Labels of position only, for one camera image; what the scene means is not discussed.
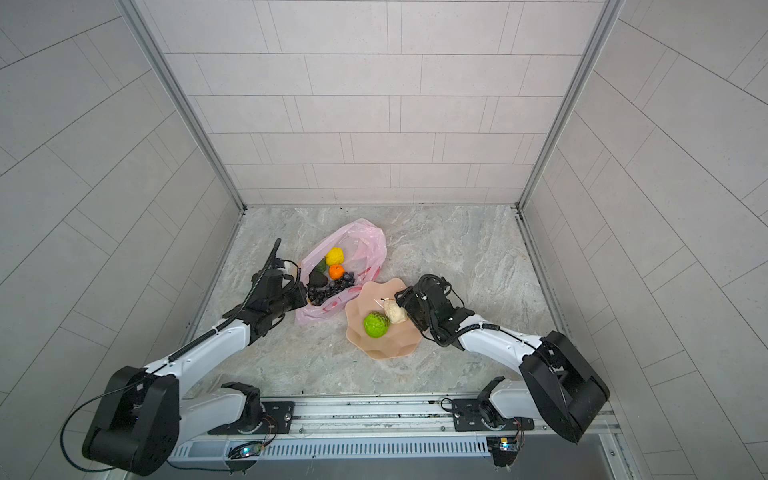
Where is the white vented grille strip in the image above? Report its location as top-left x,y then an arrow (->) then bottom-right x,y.
170,436 -> 491,465

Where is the dark fake grapes bunch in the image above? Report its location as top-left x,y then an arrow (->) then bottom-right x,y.
307,272 -> 355,306

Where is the circuit board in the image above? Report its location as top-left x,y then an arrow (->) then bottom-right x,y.
486,437 -> 522,468
227,441 -> 265,460

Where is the green fake fruit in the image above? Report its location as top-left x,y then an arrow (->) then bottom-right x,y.
363,312 -> 390,338

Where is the orange fake tangerine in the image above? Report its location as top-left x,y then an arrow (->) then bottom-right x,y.
328,264 -> 345,280

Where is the pink scalloped bowl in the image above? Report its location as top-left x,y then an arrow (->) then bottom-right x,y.
345,278 -> 422,360

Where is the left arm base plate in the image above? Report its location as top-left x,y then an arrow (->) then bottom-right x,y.
208,401 -> 295,436

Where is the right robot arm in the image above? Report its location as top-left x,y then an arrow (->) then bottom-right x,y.
395,274 -> 610,444

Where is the dark brown fake fruit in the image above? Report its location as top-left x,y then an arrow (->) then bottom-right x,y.
308,270 -> 329,289

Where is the right circuit board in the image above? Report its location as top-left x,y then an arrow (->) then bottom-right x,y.
486,437 -> 522,468

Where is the cream fake garlic bulb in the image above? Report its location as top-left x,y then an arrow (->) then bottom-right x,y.
382,299 -> 409,324

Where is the aluminium mounting rail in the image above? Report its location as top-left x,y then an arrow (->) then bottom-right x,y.
173,392 -> 622,442

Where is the left circuit board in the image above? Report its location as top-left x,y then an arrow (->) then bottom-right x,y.
227,441 -> 265,460

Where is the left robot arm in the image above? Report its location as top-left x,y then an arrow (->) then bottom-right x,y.
81,259 -> 307,476

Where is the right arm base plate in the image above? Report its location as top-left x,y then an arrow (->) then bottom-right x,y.
440,397 -> 535,432

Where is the pink plastic bag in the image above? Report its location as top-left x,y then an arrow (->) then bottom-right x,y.
296,218 -> 387,326

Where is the yellow fake lemon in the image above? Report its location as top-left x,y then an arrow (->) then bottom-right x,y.
325,247 -> 345,267

